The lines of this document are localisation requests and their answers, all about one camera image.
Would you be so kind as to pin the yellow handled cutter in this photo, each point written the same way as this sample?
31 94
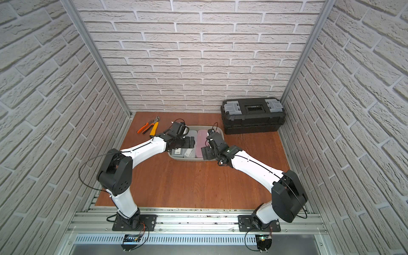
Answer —
155 126

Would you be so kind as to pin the controller board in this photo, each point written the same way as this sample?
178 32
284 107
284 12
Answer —
263 242
131 242

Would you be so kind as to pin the left controller board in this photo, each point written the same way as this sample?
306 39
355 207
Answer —
131 242

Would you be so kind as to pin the orange handled pliers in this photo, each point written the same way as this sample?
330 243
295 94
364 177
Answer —
147 126

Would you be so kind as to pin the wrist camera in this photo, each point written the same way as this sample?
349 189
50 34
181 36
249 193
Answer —
216 140
178 129

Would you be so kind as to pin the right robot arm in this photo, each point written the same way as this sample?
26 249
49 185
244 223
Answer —
287 193

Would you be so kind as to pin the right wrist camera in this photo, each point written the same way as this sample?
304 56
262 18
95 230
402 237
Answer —
216 140

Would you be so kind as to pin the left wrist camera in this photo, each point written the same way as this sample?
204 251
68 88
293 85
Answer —
178 129

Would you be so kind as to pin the black plastic toolbox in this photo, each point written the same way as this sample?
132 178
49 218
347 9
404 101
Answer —
252 115

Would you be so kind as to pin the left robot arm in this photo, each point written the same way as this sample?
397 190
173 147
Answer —
115 174

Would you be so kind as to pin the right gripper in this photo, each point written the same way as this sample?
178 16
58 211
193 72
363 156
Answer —
206 152

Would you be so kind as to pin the aluminium mounting rail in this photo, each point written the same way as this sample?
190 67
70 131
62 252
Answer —
190 221

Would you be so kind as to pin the pink pencil case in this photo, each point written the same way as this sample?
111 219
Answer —
200 142

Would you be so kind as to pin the right controller board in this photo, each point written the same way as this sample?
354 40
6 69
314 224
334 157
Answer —
263 242

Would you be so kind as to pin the clear rectangular pencil case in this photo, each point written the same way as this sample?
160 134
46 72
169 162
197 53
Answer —
178 153

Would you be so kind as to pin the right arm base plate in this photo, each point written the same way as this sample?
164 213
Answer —
251 223

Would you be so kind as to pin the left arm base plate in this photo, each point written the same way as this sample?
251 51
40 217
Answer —
136 223

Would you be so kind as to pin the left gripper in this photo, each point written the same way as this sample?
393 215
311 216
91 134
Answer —
184 142

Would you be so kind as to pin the grey plastic storage tray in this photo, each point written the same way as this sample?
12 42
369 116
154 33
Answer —
193 127

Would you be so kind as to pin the clear rounded pencil case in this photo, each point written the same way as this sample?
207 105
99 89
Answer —
191 153

